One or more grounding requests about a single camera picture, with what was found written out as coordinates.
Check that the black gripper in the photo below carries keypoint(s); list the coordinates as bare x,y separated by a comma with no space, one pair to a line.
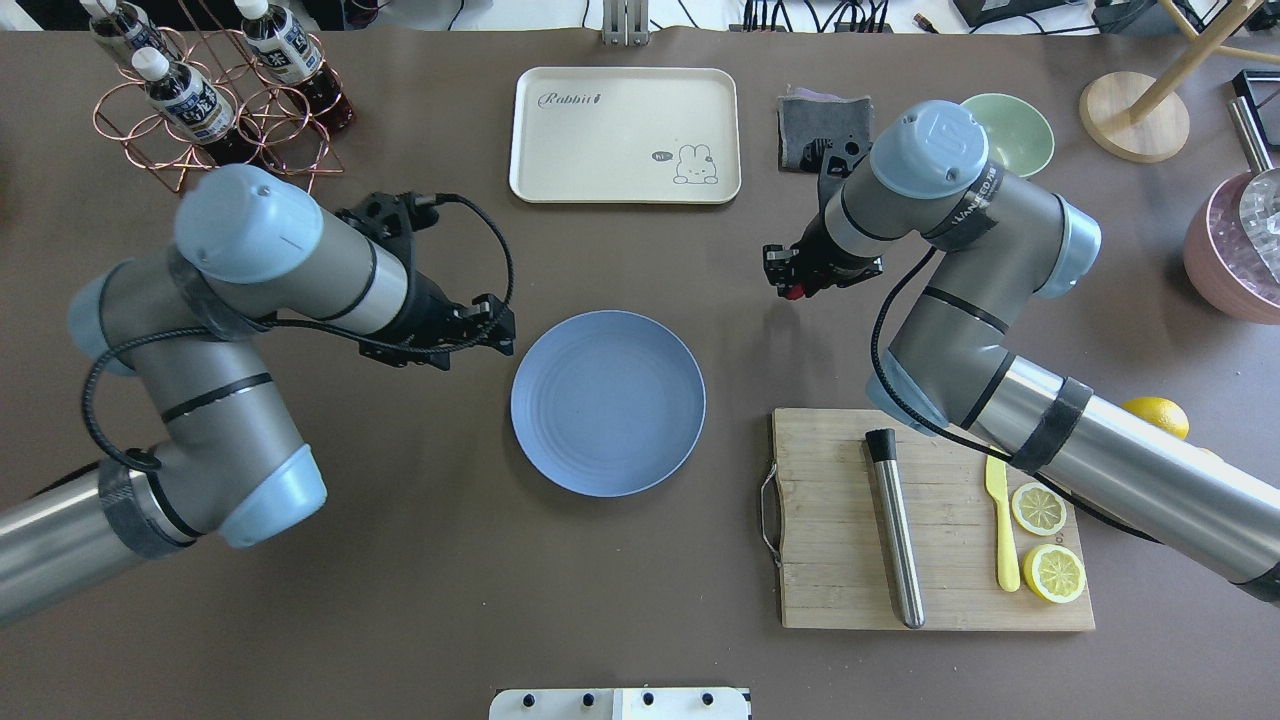
428,309
823,254

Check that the blue plastic plate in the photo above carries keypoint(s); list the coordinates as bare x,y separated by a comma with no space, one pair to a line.
608,404

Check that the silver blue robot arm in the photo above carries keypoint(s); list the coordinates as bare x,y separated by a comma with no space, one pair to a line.
1004,241
194,435

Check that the grey folded cloth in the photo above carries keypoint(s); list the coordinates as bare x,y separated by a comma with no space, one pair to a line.
811,123

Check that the steel muddler black tip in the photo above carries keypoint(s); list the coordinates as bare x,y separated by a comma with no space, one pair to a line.
882,449

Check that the cream rabbit tray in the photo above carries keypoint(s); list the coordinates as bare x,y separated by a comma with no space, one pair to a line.
625,135

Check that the green bowl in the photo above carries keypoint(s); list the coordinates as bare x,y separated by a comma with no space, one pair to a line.
1019,137

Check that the wooden cutting board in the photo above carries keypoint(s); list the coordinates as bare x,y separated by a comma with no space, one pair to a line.
830,537

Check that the dark tea bottle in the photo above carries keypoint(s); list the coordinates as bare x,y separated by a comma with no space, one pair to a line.
121,28
193,105
278,39

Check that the lemon half near knife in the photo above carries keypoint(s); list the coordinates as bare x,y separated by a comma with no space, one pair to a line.
1038,510

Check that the wooden stand round base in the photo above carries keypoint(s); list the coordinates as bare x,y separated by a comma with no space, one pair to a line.
1140,118

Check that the yellow plastic knife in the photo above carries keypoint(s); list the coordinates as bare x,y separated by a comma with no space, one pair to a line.
1006,561

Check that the whole yellow lemon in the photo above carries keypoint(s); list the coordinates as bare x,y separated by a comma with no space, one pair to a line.
1161,413

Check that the lemon half board edge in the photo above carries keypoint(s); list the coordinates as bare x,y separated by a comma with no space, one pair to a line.
1054,573

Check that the pink bowl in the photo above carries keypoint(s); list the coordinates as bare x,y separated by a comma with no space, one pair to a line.
1222,264

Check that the metal ice scoop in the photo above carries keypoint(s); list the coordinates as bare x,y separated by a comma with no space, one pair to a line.
1258,208

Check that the aluminium frame post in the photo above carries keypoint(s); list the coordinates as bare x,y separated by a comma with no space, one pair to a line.
625,23

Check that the copper wire bottle rack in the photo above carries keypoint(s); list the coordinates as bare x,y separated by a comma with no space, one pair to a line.
300,150

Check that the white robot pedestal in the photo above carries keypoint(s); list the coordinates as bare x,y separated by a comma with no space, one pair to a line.
695,702

